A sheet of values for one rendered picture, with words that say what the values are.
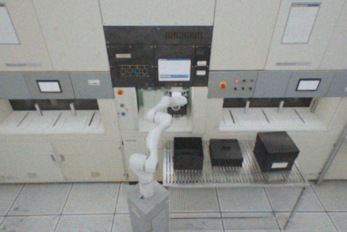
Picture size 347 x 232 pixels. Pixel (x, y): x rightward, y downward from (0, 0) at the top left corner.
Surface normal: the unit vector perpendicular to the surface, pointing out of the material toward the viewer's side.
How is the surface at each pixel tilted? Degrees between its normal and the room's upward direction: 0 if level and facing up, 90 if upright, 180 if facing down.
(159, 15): 93
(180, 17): 94
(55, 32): 90
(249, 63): 90
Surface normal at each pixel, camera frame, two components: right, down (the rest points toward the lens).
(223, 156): 0.00, -0.81
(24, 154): 0.02, 0.58
